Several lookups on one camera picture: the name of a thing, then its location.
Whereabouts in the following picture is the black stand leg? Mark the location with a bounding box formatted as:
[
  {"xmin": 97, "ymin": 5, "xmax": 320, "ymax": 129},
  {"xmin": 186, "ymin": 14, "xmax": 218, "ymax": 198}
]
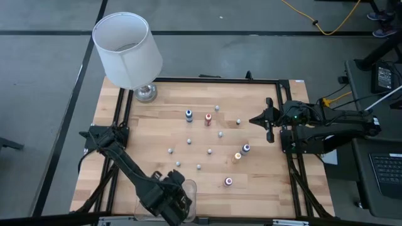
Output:
[{"xmin": 354, "ymin": 36, "xmax": 402, "ymax": 72}]

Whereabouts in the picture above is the black laptop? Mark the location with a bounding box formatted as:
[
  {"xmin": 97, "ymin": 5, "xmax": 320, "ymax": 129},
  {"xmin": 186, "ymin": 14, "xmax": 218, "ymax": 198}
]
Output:
[{"xmin": 369, "ymin": 152, "xmax": 402, "ymax": 200}]

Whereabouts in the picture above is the white paper sheet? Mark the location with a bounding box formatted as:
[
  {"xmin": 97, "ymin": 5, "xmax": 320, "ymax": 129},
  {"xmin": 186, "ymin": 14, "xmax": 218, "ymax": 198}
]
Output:
[{"xmin": 322, "ymin": 149, "xmax": 339, "ymax": 166}]

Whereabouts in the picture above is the person's shoe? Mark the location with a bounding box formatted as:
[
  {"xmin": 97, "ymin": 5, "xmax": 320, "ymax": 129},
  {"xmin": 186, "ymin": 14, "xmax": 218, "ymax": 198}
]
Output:
[
  {"xmin": 372, "ymin": 27, "xmax": 398, "ymax": 38},
  {"xmin": 366, "ymin": 11, "xmax": 392, "ymax": 22}
]

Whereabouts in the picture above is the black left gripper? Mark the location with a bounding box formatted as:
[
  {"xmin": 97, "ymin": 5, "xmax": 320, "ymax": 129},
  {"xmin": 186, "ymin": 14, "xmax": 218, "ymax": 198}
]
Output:
[{"xmin": 141, "ymin": 169, "xmax": 193, "ymax": 226}]

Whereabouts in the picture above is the yellow extension cable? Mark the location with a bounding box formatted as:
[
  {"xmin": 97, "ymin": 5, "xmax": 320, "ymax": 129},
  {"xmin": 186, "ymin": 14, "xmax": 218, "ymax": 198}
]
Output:
[{"xmin": 280, "ymin": 0, "xmax": 362, "ymax": 36}]

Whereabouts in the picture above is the yellow plug with cable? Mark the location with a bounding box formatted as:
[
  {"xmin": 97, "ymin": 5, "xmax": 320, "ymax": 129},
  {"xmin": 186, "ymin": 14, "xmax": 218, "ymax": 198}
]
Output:
[{"xmin": 322, "ymin": 90, "xmax": 352, "ymax": 107}]

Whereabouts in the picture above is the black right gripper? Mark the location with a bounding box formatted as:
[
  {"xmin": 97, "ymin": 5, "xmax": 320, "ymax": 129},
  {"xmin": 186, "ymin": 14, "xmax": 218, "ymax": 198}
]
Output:
[{"xmin": 249, "ymin": 97, "xmax": 315, "ymax": 144}]

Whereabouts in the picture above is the dark grey side desk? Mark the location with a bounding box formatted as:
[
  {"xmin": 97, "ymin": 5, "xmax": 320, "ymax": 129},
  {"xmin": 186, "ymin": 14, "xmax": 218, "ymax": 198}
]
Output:
[{"xmin": 344, "ymin": 58, "xmax": 402, "ymax": 220}]

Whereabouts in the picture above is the black floor object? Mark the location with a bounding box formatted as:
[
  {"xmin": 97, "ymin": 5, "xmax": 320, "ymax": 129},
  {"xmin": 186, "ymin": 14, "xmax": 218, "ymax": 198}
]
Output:
[{"xmin": 0, "ymin": 137, "xmax": 25, "ymax": 151}]

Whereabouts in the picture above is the table lamp white shade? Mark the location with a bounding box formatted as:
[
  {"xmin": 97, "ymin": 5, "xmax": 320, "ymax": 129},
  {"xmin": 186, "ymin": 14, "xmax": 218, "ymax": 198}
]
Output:
[{"xmin": 92, "ymin": 11, "xmax": 163, "ymax": 104}]

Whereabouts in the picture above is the black aluminium table frame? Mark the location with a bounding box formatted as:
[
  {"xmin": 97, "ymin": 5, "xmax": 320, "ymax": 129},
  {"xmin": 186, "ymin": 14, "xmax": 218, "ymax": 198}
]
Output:
[{"xmin": 70, "ymin": 77, "xmax": 335, "ymax": 220}]

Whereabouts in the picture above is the clear plastic container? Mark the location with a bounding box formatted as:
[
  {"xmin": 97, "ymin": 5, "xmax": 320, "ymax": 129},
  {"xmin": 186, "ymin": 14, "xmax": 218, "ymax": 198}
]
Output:
[{"xmin": 134, "ymin": 178, "xmax": 198, "ymax": 223}]

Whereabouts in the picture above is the white cable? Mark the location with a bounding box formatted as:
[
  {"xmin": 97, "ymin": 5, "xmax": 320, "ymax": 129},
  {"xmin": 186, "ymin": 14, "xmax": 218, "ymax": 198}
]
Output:
[{"xmin": 364, "ymin": 84, "xmax": 402, "ymax": 112}]

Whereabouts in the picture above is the silver metal bracket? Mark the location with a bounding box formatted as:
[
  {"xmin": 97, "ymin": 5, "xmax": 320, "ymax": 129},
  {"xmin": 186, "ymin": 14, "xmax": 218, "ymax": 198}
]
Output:
[{"xmin": 272, "ymin": 218, "xmax": 310, "ymax": 226}]

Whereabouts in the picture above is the black power adapter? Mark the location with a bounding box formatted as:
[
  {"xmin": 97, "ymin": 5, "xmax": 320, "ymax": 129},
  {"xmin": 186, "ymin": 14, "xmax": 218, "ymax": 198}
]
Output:
[{"xmin": 371, "ymin": 62, "xmax": 398, "ymax": 94}]

